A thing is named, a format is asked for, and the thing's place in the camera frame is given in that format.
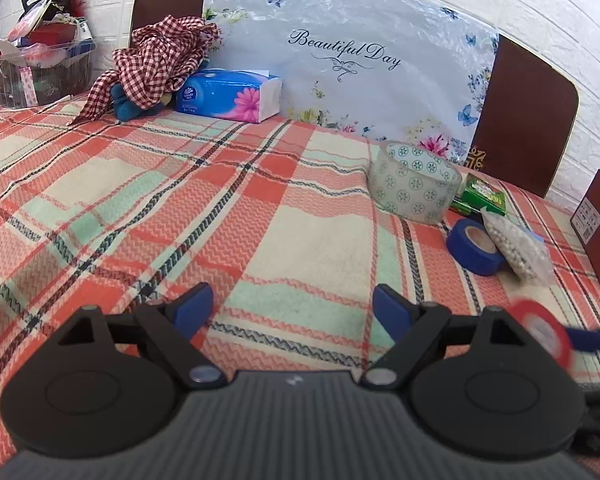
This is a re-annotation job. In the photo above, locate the red electrical tape roll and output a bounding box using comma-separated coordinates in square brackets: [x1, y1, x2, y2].
[508, 299, 573, 370]

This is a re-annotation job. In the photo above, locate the bag of white beads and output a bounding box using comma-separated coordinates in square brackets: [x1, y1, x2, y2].
[480, 207, 554, 286]

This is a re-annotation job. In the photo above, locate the blue tape roll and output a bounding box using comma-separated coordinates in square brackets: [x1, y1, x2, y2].
[445, 219, 505, 276]

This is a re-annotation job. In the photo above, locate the green box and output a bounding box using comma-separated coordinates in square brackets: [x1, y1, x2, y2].
[451, 174, 506, 216]

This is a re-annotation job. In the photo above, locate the clear patterned packing tape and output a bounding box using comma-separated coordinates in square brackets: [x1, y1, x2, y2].
[367, 141, 463, 224]

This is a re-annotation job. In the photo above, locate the blue plush toy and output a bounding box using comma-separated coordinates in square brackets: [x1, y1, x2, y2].
[110, 82, 172, 122]

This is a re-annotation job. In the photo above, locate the blue tissue pack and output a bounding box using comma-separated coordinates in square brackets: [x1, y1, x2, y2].
[174, 68, 283, 124]

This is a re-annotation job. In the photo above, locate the clear bin with clutter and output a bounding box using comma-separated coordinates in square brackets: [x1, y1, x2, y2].
[0, 18, 96, 108]

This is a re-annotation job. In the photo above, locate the red checkered cloth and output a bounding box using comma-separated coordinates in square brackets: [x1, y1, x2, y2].
[72, 15, 221, 125]

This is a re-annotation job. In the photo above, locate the floral plastic bag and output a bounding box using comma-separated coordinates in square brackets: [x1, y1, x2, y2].
[204, 0, 500, 164]

